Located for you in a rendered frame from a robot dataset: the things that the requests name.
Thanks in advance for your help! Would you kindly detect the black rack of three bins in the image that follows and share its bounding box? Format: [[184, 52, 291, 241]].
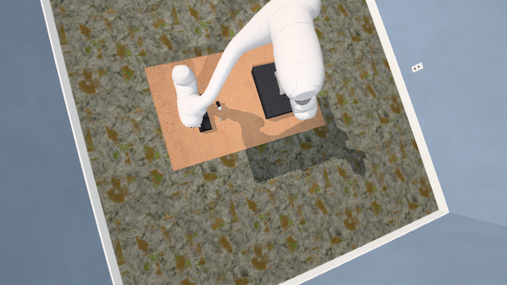
[[199, 112, 212, 132]]

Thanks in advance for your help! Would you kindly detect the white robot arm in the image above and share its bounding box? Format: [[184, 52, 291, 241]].
[[172, 0, 325, 127]]

